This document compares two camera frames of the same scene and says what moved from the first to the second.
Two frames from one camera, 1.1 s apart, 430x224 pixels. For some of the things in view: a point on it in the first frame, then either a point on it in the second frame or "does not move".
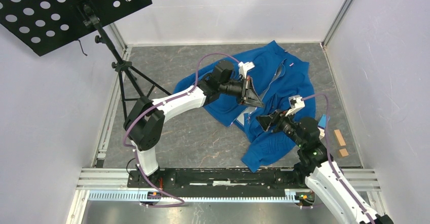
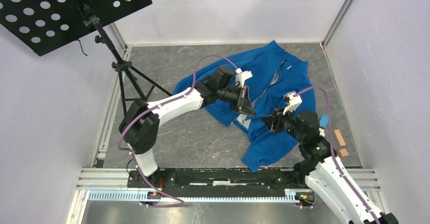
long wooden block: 338,136 does not move
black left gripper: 253,98 to 246,107
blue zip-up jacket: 284,84 does not move
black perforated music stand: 46,15 does not move
